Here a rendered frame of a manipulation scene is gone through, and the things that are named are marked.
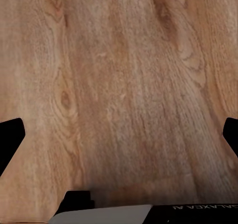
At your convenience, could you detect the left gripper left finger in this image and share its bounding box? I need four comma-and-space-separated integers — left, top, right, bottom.
0, 118, 25, 176

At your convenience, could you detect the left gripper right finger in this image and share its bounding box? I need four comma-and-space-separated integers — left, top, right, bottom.
223, 117, 238, 157

